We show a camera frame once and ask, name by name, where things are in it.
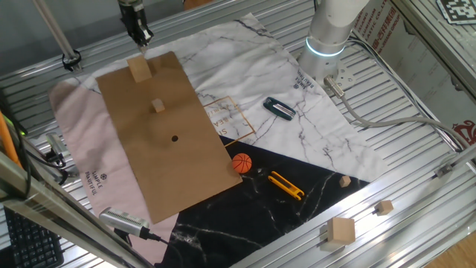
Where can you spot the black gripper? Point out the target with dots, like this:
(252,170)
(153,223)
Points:
(133,18)

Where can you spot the large wooden block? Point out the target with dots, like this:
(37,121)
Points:
(139,68)

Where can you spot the small wooden block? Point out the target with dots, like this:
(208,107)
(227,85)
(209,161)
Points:
(158,105)

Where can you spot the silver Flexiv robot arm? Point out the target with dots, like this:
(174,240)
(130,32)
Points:
(327,22)

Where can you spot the grey tripod pole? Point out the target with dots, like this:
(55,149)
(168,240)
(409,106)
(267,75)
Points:
(56,33)

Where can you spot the marble pattern tablecloth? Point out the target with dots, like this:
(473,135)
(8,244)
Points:
(241,56)

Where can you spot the brown cardboard sheet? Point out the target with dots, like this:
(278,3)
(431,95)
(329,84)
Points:
(167,167)

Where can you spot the black rectangular device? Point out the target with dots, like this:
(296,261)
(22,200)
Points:
(279,108)

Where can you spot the orange toy basketball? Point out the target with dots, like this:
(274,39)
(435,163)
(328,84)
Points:
(242,163)

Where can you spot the orange pole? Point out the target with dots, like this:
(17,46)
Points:
(6,137)

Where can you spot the yellow utility knife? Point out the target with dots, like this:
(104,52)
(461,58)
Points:
(285,185)

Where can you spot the black keyboard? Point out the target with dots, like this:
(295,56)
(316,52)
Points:
(29,242)

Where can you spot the small wooden cube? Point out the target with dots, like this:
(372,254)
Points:
(384,207)
(344,181)

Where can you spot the panel with red print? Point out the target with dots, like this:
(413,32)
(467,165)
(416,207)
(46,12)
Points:
(409,63)

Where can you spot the large wooden cube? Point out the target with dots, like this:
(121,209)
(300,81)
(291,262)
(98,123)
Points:
(341,231)

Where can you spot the black white marker board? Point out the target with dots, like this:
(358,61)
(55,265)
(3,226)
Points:
(457,10)

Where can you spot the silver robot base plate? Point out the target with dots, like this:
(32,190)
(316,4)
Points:
(341,76)

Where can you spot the grey metal bracket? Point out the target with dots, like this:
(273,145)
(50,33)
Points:
(444,170)

